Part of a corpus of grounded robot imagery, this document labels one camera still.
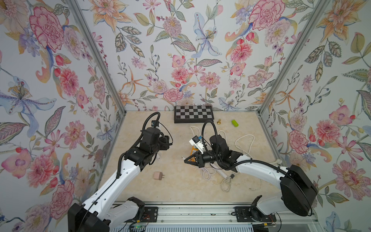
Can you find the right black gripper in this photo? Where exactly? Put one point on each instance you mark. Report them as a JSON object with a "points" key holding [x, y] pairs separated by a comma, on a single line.
{"points": [[200, 159]]}

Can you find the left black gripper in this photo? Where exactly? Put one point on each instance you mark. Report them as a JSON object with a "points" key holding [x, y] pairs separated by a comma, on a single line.
{"points": [[165, 141]]}

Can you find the orange power strip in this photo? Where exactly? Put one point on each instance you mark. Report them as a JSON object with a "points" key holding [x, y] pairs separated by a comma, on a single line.
{"points": [[194, 149]]}

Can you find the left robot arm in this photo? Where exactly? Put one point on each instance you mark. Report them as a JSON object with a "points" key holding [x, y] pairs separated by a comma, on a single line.
{"points": [[130, 164]]}

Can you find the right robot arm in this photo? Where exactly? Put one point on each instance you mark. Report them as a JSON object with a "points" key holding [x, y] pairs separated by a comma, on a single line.
{"points": [[297, 193]]}

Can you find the white electric toothbrush centre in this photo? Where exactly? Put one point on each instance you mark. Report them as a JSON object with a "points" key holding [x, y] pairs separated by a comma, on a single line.
{"points": [[222, 173]]}

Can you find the black white chessboard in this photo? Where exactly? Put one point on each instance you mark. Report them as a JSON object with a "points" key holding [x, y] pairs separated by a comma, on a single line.
{"points": [[193, 114]]}

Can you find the green plastic cap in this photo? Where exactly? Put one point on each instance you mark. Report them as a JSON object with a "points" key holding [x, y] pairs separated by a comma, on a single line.
{"points": [[235, 123]]}

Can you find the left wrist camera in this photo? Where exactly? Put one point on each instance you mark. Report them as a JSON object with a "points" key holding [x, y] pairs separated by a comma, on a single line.
{"points": [[155, 124]]}

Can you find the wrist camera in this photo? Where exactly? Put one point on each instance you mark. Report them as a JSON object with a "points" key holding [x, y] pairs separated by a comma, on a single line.
{"points": [[155, 124], [197, 142]]}

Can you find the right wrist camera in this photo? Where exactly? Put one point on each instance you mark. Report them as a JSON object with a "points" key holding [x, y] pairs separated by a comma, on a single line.
{"points": [[197, 142]]}

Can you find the pink wall charger adapter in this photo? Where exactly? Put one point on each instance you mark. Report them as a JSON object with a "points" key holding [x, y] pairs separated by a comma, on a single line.
{"points": [[158, 176]]}

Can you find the aluminium mounting rail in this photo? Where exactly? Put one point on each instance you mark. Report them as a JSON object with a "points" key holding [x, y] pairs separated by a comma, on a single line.
{"points": [[197, 214]]}

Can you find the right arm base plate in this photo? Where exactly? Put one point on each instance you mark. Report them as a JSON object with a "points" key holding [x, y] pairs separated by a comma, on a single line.
{"points": [[249, 214]]}

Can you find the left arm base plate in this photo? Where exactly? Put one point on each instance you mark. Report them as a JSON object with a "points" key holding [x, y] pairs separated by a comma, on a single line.
{"points": [[146, 215]]}

